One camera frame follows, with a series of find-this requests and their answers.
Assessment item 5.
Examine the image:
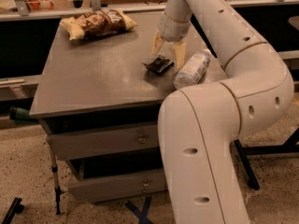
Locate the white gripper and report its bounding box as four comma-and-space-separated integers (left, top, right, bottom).
152, 0, 192, 71

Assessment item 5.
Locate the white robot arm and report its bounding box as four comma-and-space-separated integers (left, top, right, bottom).
158, 0, 293, 224

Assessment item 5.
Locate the black rxbar chocolate wrapper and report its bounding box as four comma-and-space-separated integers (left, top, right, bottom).
144, 55, 174, 75

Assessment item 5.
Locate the clear plastic water bottle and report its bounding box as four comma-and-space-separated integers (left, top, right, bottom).
174, 49, 211, 90

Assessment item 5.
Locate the yellow brown chip bag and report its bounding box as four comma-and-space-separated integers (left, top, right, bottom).
60, 9, 137, 40

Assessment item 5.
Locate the grey drawer cabinet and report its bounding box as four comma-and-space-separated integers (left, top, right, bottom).
29, 9, 228, 203

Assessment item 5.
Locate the upper grey drawer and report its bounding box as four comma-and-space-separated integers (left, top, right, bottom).
47, 122, 159, 160

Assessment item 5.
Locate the grey drawer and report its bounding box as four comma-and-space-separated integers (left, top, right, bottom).
68, 169, 167, 203
47, 122, 159, 160

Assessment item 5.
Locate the lower grey drawer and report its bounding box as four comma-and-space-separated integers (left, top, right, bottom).
68, 169, 167, 203

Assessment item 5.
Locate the metal shelf rack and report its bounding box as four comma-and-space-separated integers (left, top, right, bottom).
0, 0, 299, 131

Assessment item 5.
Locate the black metal stand base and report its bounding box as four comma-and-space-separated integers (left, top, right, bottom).
233, 128, 299, 191

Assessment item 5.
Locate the green bottle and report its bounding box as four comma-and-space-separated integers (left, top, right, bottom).
9, 106, 38, 125

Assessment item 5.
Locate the blue tape cross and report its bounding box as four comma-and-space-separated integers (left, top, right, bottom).
125, 197, 153, 224

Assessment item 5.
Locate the black foot bottom left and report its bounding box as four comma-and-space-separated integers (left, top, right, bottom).
1, 198, 24, 224

